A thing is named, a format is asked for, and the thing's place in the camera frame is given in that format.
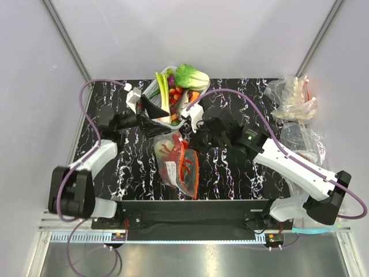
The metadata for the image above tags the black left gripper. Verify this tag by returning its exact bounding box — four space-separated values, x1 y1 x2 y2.
115 95 171 139

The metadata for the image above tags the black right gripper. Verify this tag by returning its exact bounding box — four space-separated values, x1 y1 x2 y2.
186 118 228 155

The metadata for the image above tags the round green cabbage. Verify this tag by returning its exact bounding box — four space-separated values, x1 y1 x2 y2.
154 140 173 159

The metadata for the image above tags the red toy lobster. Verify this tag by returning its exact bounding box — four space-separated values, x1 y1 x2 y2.
157 132 194 188

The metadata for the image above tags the clear zip bag orange zipper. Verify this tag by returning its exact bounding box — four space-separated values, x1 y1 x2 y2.
153 131 199 199

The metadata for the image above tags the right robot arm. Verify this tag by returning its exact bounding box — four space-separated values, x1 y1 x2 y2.
180 104 351 229

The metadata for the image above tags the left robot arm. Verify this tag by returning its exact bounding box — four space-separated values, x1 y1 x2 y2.
48 96 170 229

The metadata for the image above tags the teal zip bag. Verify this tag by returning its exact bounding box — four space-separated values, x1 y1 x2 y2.
292 225 342 235

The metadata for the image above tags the small green lime toy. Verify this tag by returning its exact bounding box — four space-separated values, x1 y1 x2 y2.
171 120 180 126

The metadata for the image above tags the green chili pepper toy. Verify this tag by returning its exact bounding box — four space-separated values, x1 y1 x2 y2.
151 89 161 98

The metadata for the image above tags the red lychee cluster toy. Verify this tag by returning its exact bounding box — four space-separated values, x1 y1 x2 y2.
169 87 183 106

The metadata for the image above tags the grey toy fish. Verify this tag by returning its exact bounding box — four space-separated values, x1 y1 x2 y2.
176 89 190 117

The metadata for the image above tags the green leek toy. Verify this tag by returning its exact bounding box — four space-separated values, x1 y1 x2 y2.
155 72 170 113

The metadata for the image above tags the purple onion toy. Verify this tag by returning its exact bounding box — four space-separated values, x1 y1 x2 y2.
167 74 175 87

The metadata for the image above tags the orange carrot piece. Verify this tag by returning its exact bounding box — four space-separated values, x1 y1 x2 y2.
189 91 200 103

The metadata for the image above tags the napa cabbage toy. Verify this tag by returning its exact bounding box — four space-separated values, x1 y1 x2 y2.
175 63 210 91

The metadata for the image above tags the pile of clear bags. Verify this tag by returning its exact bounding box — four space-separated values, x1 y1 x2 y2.
263 74 332 208

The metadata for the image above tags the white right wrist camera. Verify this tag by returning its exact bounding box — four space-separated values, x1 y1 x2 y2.
180 103 204 133

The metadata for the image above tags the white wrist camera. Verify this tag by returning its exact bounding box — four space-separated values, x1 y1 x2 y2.
180 103 204 133
126 87 141 113

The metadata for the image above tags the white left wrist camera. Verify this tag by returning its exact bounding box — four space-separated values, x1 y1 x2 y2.
126 87 141 113

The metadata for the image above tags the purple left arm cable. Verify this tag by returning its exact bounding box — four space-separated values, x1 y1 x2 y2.
56 78 132 222

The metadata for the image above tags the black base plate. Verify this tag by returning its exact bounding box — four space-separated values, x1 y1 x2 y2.
91 200 292 230

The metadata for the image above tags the purple floor cable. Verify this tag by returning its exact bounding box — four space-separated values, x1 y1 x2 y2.
66 219 123 274

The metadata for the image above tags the white slotted cable duct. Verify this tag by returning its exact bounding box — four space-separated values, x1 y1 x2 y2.
51 231 269 244

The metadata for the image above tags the aluminium frame post left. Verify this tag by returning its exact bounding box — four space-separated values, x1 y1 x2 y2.
41 0 92 82

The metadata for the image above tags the aluminium frame post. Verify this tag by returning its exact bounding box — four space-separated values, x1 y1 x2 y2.
295 0 346 77
41 0 92 82

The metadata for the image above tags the aluminium frame post right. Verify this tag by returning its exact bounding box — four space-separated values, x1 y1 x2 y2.
295 0 346 77

